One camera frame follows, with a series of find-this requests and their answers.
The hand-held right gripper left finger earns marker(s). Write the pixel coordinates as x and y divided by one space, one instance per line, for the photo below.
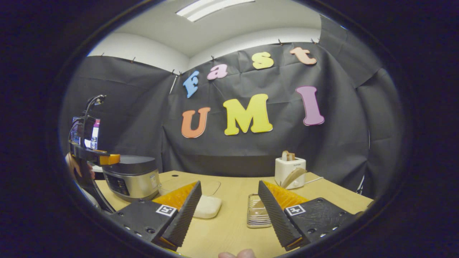
184 215

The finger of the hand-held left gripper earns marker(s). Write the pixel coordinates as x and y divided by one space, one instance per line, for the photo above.
109 159

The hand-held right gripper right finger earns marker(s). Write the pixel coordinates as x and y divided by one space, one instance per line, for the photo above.
276 218

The black silver rice cooker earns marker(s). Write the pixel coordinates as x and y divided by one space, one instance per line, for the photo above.
132 179

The wooden spoon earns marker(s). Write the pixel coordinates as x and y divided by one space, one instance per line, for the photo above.
294 177

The clear plastic rice container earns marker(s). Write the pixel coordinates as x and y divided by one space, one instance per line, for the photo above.
211 188

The computer monitor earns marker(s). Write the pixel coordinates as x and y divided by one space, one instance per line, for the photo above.
94 134

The white toaster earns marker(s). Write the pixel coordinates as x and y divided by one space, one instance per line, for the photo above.
287 170

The toasted bread slice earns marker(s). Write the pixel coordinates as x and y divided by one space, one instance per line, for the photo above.
287 156

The black backdrop cloth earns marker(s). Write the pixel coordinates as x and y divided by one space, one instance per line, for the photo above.
251 150

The ceiling light panel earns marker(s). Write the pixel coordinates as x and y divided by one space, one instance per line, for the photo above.
215 8

